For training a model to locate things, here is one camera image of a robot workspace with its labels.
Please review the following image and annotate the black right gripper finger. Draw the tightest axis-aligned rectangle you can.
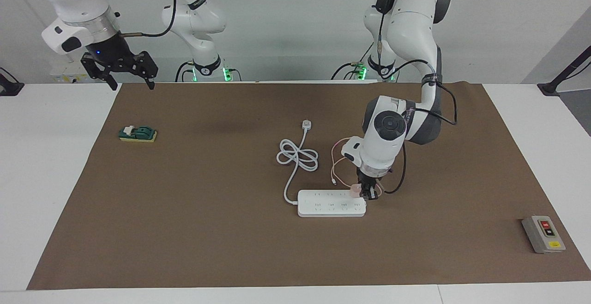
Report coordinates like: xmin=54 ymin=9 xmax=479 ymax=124
xmin=134 ymin=51 xmax=159 ymax=90
xmin=81 ymin=54 xmax=118 ymax=91

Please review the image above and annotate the pink charging cable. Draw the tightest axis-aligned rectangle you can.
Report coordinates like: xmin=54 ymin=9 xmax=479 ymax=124
xmin=331 ymin=138 xmax=384 ymax=198

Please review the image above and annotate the white power strip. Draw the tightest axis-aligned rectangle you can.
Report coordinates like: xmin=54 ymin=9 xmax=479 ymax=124
xmin=297 ymin=189 xmax=368 ymax=218

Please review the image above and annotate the black clamp stand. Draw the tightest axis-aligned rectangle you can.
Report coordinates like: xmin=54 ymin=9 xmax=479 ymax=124
xmin=0 ymin=67 xmax=24 ymax=97
xmin=537 ymin=45 xmax=591 ymax=97

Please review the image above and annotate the brown table mat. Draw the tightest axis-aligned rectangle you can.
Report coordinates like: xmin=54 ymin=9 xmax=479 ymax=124
xmin=26 ymin=81 xmax=591 ymax=291

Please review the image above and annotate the black base cable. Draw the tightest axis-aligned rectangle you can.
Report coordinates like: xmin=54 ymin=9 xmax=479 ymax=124
xmin=332 ymin=61 xmax=370 ymax=81
xmin=175 ymin=61 xmax=197 ymax=83

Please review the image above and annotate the white wall box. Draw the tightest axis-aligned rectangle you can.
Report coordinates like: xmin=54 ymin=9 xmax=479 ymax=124
xmin=50 ymin=66 xmax=88 ymax=84

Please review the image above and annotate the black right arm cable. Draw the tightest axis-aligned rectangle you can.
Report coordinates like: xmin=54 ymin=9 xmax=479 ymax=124
xmin=118 ymin=0 xmax=177 ymax=37

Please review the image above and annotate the green knife switch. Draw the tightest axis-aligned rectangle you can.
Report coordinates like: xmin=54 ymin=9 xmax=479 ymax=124
xmin=118 ymin=125 xmax=158 ymax=144

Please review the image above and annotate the white power strip cord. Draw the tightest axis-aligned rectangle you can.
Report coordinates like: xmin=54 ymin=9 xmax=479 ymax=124
xmin=276 ymin=119 xmax=319 ymax=204

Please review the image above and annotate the grey on-off switch box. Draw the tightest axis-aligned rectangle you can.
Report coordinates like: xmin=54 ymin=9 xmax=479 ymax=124
xmin=522 ymin=215 xmax=567 ymax=254

